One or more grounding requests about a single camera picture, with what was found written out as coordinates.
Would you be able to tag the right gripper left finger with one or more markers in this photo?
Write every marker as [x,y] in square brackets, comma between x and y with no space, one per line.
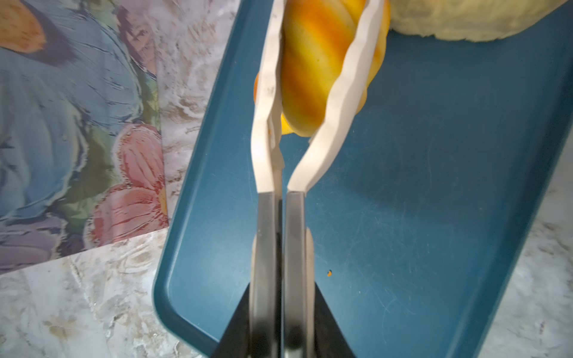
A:
[235,340]

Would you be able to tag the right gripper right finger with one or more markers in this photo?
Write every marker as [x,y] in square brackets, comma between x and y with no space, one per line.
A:
[329,339]

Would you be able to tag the small striped bun top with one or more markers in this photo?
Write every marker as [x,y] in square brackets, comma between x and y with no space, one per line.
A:
[317,35]

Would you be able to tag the rectangular pastry bread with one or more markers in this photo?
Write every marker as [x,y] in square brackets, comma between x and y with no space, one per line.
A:
[471,20]

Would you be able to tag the white metal tongs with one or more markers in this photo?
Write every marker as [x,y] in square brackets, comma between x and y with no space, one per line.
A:
[282,288]

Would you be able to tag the teal tray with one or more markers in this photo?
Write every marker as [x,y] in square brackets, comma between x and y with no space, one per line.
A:
[420,220]

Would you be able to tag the floral paper bag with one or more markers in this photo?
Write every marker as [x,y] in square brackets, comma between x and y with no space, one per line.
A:
[81,155]

